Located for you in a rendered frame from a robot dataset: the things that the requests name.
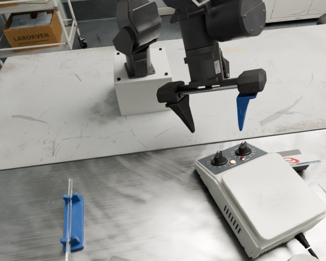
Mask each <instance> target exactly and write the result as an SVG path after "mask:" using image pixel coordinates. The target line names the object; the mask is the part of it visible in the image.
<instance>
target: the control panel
mask: <svg viewBox="0 0 326 261"><path fill-rule="evenodd" d="M239 146H240V144H237V145H235V146H232V147H230V148H227V149H225V150H222V155H223V157H226V158H227V160H228V161H227V163H226V164H224V165H221V166H214V165H212V164H211V160H212V159H213V158H214V156H215V154H216V153H214V154H212V155H209V156H207V157H204V158H201V159H199V160H197V161H198V162H200V163H201V164H202V165H203V166H204V167H205V168H207V169H208V170H209V171H210V172H211V173H213V174H214V175H217V174H219V173H222V172H224V171H227V170H229V169H232V168H234V167H236V166H239V165H241V164H244V163H247V162H249V161H252V160H254V159H256V158H259V157H261V156H264V155H266V154H268V153H267V152H265V151H263V150H261V149H259V148H257V147H255V146H253V145H251V144H249V143H247V147H248V148H250V149H251V150H252V153H251V154H249V155H246V156H239V155H236V153H235V150H236V149H238V148H239ZM240 157H244V159H240ZM231 161H235V162H234V163H231Z"/></svg>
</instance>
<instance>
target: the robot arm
mask: <svg viewBox="0 0 326 261"><path fill-rule="evenodd" d="M162 1H163V2H164V3H165V5H166V6H168V7H171V8H174V9H175V12H174V14H173V16H172V17H171V19H170V23H171V24H176V23H180V28H181V33H182V39H183V44H184V49H185V54H186V57H185V58H184V63H185V64H187V65H188V70H189V75H190V80H191V81H190V82H189V84H186V85H185V82H184V81H175V82H168V83H166V84H165V85H163V86H161V87H160V88H159V89H158V90H157V94H156V96H157V100H158V102H159V103H166V104H165V106H166V107H167V108H168V107H169V108H171V109H172V110H173V111H174V112H175V114H176V115H177V116H178V117H180V119H181V120H182V121H183V123H184V124H185V125H186V126H187V128H188V129H189V130H190V131H191V133H194V132H195V125H194V121H193V118H192V114H191V109H190V106H189V95H190V94H197V93H206V92H214V91H223V90H231V89H238V91H239V94H238V96H237V98H236V106H237V114H238V126H239V130H240V131H242V129H243V125H244V121H245V116H246V111H247V107H248V104H249V101H250V99H255V98H256V97H257V94H258V92H262V91H263V90H264V87H265V84H266V81H267V78H266V71H265V70H264V69H262V68H259V69H252V70H246V71H243V72H242V73H241V74H240V75H239V76H238V77H236V78H230V68H229V61H228V60H227V59H225V58H224V57H223V52H222V51H221V48H220V47H219V43H218V42H227V41H233V40H238V39H244V38H250V37H256V36H258V35H260V34H261V32H262V31H263V29H264V26H265V21H266V8H265V3H264V2H263V1H262V0H162ZM117 2H118V6H117V15H116V22H117V25H118V29H119V32H118V34H117V35H116V36H115V38H114V39H113V40H112V41H113V44H114V46H115V49H116V50H117V51H119V52H120V53H122V54H124V55H125V56H126V62H125V63H124V66H125V69H126V72H127V75H128V78H129V79H133V78H138V77H143V76H148V75H153V74H155V73H156V71H155V69H154V67H153V65H152V62H151V56H150V45H151V44H153V43H155V42H157V39H158V36H159V34H160V31H161V22H162V19H161V18H160V16H159V13H158V9H157V4H156V3H155V1H151V2H149V1H148V0H117ZM228 78H229V79H228ZM215 85H219V86H215ZM200 86H205V88H198V87H200Z"/></svg>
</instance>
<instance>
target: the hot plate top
mask: <svg viewBox="0 0 326 261"><path fill-rule="evenodd" d="M221 180H222V182H223V184H224V185H225V187H226V188H227V190H228V191H229V193H230V194H231V196H232V197H233V199H234V200H235V202H236V203H237V205H238V206H239V208H240V209H241V211H242V212H243V214H244V215H245V217H246V218H247V220H248V221H249V223H250V224H251V226H252V227H253V229H254V230H255V232H256V233H257V235H258V236H259V238H260V239H262V240H264V241H271V240H273V239H275V238H277V237H279V236H281V235H282V234H284V233H286V232H288V231H290V230H292V229H294V228H296V227H298V226H300V225H302V224H304V223H306V222H308V221H310V220H312V219H314V218H316V217H318V216H320V215H322V214H323V213H325V212H326V205H325V203H324V202H323V201H322V200H321V199H320V198H319V196H318V195H317V194H316V193H315V192H314V191H313V190H312V189H311V188H310V187H309V186H308V184H307V183H306V182H305V181H304V180H303V179H302V178H301V177H300V176H299V175H298V174H297V172H296V171H295V170H294V169H293V168H292V167H291V166H290V165H289V164H288V163H287V162H286V161H285V159H284V158H283V157H282V156H281V155H280V154H278V153H271V154H268V155H266V156H263V157H261V158H259V159H256V160H254V161H252V162H249V163H247V164H244V165H242V166H239V167H237V168H234V169H232V170H229V171H227V172H225V173H223V175H222V177H221Z"/></svg>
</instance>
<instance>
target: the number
mask: <svg viewBox="0 0 326 261"><path fill-rule="evenodd" d="M284 159H285V161H286V162H287V163H288V164H296V163H303V162H310V161H316V159H313V158H310V157H308V156H305V155H298V156H291V157H284Z"/></svg>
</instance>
